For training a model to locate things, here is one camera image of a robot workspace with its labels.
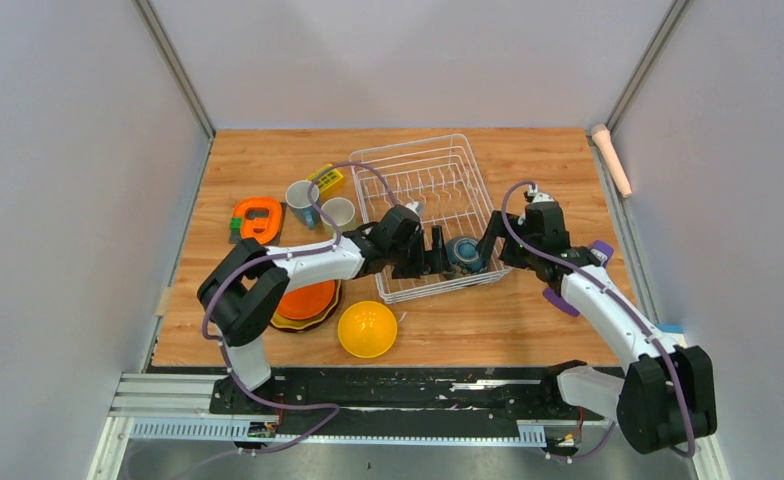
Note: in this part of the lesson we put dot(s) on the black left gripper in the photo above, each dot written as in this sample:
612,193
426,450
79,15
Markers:
415,269

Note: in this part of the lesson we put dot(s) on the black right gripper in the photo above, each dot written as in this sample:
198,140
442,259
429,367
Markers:
486,245

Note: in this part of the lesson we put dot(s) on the dark blue floral bowl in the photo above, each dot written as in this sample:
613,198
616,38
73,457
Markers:
464,257

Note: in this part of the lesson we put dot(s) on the yellow ribbed bowl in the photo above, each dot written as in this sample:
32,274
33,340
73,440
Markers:
367,329

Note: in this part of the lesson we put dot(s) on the light green mug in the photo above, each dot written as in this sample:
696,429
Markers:
342,212

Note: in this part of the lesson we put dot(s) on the orange plate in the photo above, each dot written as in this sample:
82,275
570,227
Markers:
309,302

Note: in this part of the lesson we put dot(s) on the blue dotted mug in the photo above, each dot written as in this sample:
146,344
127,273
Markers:
303,197

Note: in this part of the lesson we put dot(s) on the yellow dotted plate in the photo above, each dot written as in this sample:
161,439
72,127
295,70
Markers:
291,326

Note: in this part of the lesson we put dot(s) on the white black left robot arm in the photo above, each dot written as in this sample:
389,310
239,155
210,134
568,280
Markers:
241,294

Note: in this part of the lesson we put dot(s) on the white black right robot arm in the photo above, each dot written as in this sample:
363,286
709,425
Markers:
624,344

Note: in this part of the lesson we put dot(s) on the yellow toy block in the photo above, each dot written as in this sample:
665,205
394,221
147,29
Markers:
329,180

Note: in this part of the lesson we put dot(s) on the white blue toy block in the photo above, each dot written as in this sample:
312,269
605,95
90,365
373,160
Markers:
671,328

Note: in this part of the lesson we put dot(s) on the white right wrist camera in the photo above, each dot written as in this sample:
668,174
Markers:
533,195

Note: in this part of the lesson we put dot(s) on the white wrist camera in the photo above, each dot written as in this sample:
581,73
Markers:
417,207
533,195

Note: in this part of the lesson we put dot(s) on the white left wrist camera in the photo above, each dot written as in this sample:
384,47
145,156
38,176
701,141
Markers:
417,207

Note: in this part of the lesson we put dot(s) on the white wire dish rack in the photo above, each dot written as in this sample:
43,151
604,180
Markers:
441,172

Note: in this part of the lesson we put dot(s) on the pink cylinder handle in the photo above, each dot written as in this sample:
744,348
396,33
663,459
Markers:
602,138

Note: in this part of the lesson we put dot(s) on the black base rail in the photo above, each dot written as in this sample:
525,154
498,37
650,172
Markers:
504,406

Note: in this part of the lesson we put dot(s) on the orange handle toy on pad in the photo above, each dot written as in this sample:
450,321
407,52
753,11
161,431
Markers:
258,218

